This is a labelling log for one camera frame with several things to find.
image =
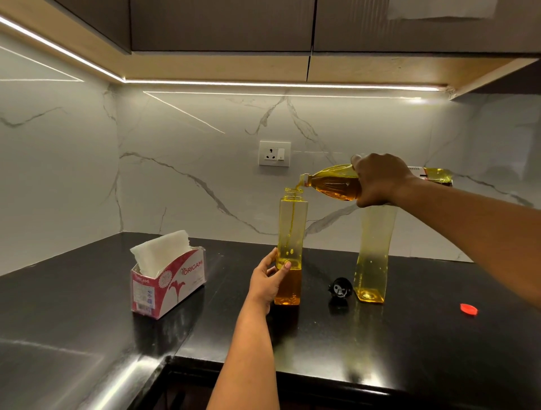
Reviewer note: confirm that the dark upper cabinet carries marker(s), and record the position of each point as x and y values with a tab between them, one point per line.
296	29

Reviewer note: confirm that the person's left forearm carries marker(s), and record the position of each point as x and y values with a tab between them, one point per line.
247	359

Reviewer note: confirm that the LED light strip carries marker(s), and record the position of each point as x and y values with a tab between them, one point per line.
211	80

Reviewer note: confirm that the square yellow bottle with oil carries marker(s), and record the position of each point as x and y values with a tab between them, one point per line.
290	236

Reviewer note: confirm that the person's right thumb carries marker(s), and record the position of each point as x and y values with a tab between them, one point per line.
356	162

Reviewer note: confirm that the person's left hand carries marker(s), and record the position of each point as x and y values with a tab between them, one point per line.
264	285

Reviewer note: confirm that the person's left thumb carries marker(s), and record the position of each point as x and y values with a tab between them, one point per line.
283	272

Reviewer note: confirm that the empty square yellow bottle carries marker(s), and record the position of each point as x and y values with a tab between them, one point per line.
374	253

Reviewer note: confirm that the clear oil bottle with label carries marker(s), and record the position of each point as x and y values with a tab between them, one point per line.
334	181

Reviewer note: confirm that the white paper tissues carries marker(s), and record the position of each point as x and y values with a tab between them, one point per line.
160	251

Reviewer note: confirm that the white wall socket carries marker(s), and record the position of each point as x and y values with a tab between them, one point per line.
274	153

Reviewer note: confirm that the person's right hand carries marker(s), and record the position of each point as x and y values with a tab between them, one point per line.
380	179

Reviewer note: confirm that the person's right forearm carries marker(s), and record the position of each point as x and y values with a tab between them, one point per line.
473	230

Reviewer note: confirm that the red bottle cap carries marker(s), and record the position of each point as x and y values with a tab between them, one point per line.
468	309

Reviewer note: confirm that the person's left middle finger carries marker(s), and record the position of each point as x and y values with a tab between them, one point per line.
271	271

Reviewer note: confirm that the red and white tissue box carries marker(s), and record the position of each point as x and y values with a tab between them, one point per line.
169	285

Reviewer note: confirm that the black bottle cap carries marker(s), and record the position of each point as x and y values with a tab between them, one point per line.
340	288

